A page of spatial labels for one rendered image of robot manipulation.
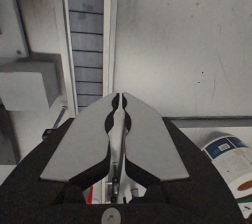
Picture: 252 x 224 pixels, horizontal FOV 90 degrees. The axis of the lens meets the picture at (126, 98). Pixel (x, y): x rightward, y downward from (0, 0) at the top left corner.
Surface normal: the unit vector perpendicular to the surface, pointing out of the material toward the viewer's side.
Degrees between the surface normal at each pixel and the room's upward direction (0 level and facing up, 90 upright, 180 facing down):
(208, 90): 0
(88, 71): 0
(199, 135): 0
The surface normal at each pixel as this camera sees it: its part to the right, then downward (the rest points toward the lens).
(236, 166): -0.54, -0.69
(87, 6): 0.13, 0.49
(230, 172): -0.76, -0.50
